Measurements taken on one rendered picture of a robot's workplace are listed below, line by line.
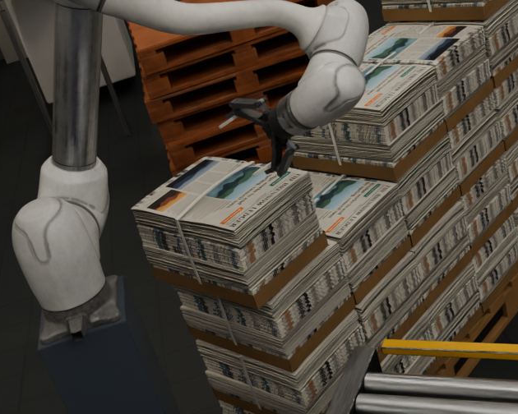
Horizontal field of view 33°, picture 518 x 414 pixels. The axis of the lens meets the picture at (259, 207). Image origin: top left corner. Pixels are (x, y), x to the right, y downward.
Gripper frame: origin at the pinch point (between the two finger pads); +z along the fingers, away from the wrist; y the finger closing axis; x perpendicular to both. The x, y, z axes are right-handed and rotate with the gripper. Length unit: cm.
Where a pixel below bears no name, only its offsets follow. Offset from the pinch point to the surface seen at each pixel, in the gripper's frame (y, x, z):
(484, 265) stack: 81, 82, 36
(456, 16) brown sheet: 8, 106, 10
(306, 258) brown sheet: 32.3, 5.1, 11.2
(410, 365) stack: 85, 35, 39
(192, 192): 2.9, -2.9, 23.8
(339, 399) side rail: 52, -29, -16
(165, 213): 2.9, -13.0, 23.6
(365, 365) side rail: 52, -18, -15
